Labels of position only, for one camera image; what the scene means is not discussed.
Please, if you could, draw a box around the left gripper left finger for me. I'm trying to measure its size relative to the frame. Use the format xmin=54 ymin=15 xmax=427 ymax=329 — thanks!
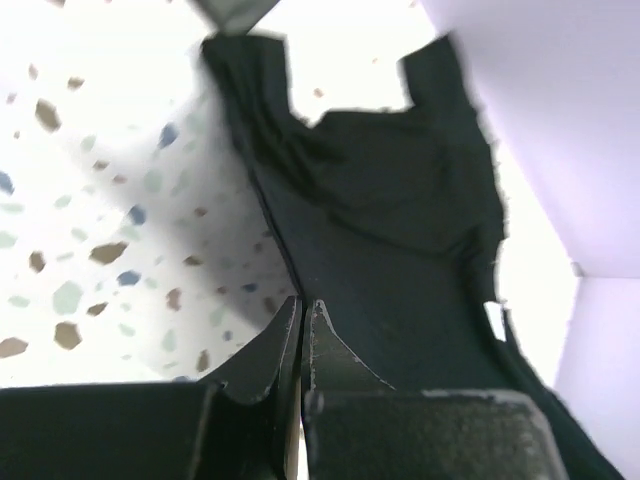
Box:
xmin=1 ymin=297 xmax=303 ymax=480

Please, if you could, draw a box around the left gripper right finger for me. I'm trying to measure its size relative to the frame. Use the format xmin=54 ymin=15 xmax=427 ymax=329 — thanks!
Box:
xmin=303 ymin=301 xmax=568 ymax=479

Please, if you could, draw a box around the black t shirt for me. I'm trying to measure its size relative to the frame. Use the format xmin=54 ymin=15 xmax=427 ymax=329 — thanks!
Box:
xmin=201 ymin=35 xmax=618 ymax=479

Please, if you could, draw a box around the folded grey t shirt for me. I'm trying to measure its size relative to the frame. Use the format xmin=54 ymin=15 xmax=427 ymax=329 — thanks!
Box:
xmin=194 ymin=0 xmax=279 ymax=34

